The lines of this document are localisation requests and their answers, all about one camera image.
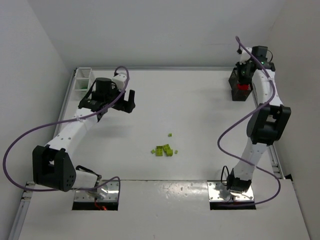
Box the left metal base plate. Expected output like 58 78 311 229
74 179 119 203

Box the red roof lego piece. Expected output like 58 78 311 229
237 84 251 91

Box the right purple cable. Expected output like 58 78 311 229
216 35 281 206

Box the lime lego with stud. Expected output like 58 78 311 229
165 149 174 157

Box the white slotted container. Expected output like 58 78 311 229
73 67 95 101

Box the black slotted container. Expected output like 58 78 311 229
228 67 253 102

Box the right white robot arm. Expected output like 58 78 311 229
226 45 292 193

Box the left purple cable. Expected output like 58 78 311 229
2 65 131 192

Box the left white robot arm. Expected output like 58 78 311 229
32 73 136 192

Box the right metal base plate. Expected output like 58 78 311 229
207 181 255 203

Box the purple cable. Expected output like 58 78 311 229
2 65 131 192
216 35 281 206

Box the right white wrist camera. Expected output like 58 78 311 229
237 46 252 65

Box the metal base plate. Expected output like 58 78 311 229
74 179 119 203
207 181 255 203

